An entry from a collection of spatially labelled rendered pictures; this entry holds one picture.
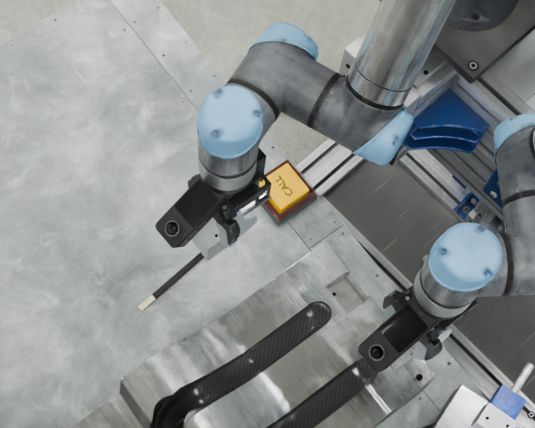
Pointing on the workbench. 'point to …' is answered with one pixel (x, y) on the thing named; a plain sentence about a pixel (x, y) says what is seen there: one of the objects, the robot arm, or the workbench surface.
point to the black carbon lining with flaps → (181, 403)
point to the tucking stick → (171, 282)
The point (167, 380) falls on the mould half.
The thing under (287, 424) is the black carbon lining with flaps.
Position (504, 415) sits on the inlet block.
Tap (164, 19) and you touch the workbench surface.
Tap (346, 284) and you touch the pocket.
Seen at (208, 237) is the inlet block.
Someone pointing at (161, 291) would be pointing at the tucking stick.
